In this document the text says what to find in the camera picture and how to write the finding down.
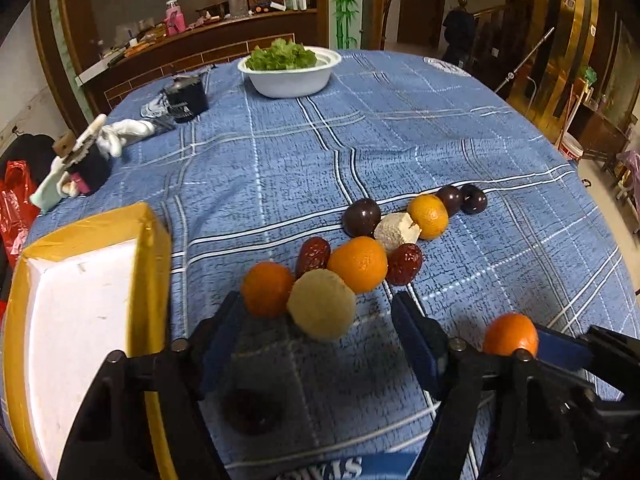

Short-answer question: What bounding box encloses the green lettuce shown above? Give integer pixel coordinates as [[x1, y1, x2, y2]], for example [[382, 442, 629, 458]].
[[247, 37, 318, 72]]

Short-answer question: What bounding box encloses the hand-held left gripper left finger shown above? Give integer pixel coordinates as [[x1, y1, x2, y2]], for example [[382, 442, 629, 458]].
[[57, 290, 251, 480]]

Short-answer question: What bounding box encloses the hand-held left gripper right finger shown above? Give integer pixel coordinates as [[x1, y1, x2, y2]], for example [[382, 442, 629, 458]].
[[391, 291, 587, 480]]

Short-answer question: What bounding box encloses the dark purple plum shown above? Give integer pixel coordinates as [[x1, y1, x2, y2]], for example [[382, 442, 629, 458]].
[[459, 184, 488, 215], [434, 185, 463, 218], [222, 387, 282, 436], [342, 198, 382, 239]]

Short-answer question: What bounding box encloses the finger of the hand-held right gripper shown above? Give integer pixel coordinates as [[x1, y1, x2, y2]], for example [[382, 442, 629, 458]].
[[536, 325, 640, 376]]

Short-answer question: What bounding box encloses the wooden counter cabinet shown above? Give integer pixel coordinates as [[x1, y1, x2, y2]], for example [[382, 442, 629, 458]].
[[75, 7, 321, 116]]

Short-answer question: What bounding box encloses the metal pole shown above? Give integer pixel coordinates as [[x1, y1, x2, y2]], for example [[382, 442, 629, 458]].
[[494, 26, 557, 94]]

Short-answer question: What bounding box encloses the red jujube date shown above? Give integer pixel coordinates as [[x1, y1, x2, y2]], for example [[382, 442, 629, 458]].
[[296, 236, 332, 279], [385, 243, 424, 286]]

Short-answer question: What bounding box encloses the white bowl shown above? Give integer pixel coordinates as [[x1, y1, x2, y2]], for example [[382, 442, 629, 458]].
[[237, 46, 343, 99]]

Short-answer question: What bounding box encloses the mint green glove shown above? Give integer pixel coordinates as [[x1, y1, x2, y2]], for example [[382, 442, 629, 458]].
[[30, 114, 108, 214]]

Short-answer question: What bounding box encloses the white foam box yellow tape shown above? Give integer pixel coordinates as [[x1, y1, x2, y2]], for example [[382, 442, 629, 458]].
[[0, 202, 173, 480]]

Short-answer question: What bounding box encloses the white bucket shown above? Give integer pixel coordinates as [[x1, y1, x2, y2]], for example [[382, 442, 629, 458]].
[[559, 137, 585, 162]]

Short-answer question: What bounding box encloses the red plastic bag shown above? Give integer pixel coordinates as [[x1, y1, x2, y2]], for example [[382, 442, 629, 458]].
[[0, 160, 41, 251]]

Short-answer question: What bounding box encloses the pink bottle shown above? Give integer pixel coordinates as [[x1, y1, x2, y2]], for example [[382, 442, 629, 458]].
[[165, 0, 188, 37]]

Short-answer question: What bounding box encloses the orange mandarin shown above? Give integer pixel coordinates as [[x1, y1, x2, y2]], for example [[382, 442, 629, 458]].
[[241, 261, 296, 319], [482, 313, 540, 358], [407, 194, 449, 240], [327, 236, 389, 294]]

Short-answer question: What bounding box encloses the white glove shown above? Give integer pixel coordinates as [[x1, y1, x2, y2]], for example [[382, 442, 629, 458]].
[[95, 119, 156, 158]]

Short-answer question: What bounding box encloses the black cup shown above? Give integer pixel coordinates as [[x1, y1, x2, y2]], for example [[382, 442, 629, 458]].
[[164, 77, 210, 125]]

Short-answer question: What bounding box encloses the bamboo wall decal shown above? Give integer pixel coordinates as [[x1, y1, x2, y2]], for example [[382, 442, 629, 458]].
[[332, 0, 362, 50]]

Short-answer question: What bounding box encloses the blue plaid tablecloth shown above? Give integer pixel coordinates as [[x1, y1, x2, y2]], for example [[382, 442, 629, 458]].
[[0, 49, 640, 480]]

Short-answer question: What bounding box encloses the round pale peeled fruit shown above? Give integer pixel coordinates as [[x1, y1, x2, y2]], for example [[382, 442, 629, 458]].
[[287, 269, 358, 343]]

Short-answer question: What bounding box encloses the pale peeled fruit chunk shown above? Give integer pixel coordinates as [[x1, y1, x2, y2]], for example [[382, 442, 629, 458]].
[[373, 212, 422, 254]]

